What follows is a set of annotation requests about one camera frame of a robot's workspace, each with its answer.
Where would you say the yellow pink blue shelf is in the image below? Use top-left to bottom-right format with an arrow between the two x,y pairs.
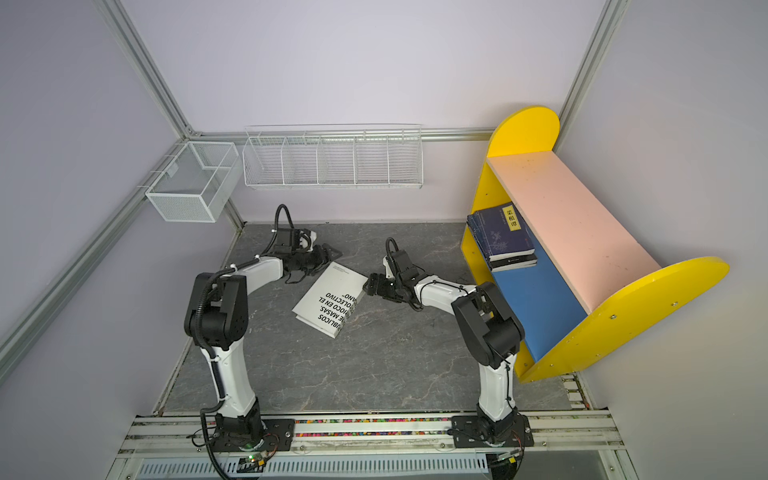
461,106 -> 729,383

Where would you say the white paper file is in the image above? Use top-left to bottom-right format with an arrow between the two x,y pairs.
293,262 -> 368,338

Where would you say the dark blue thin book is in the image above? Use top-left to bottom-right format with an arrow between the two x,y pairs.
467,202 -> 535,261

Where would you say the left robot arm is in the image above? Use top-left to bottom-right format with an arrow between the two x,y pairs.
184,204 -> 342,444

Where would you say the aluminium front rail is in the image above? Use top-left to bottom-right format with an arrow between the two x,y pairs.
108,411 -> 638,479

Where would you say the white wire wall rack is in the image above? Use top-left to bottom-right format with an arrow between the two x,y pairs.
242,123 -> 424,189

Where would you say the white mesh basket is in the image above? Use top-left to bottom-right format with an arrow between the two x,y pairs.
146,141 -> 243,223

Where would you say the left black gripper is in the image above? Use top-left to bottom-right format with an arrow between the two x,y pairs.
292,243 -> 342,276

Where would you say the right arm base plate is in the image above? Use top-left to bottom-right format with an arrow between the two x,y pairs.
448,411 -> 535,448

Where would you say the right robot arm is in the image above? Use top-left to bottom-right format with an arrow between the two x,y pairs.
364,237 -> 526,445

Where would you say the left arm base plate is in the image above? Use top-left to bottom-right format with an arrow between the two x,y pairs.
210,417 -> 296,453

